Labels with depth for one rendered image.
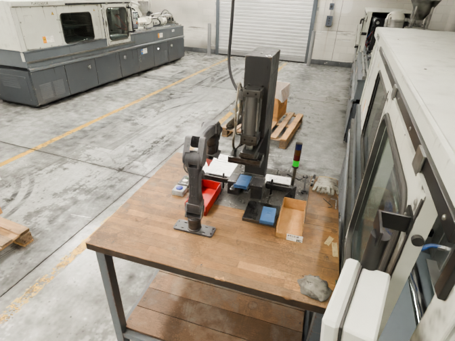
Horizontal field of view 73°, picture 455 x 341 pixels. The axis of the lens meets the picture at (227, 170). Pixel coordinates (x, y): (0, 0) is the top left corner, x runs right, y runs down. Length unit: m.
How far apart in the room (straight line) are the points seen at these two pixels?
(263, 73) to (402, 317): 1.15
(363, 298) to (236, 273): 0.80
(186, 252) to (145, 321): 0.74
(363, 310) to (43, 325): 2.19
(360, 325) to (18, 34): 6.02
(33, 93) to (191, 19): 6.94
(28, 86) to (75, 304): 4.53
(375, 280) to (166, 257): 0.96
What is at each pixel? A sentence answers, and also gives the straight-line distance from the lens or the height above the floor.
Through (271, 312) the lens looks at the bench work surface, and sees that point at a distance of 2.10.
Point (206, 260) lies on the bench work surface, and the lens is 1.40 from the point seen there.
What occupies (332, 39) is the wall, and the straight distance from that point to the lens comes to 10.71.
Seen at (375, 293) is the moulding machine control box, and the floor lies 1.46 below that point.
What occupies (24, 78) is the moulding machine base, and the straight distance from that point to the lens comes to 6.36.
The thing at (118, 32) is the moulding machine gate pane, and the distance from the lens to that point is 7.86.
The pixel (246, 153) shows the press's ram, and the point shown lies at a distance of 1.62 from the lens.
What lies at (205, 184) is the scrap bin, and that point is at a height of 0.93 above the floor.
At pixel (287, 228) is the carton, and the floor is 0.91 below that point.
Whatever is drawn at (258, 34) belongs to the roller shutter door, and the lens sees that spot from 11.02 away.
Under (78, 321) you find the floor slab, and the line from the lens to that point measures 2.46.
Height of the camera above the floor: 1.91
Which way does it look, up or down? 30 degrees down
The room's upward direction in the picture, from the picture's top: 2 degrees clockwise
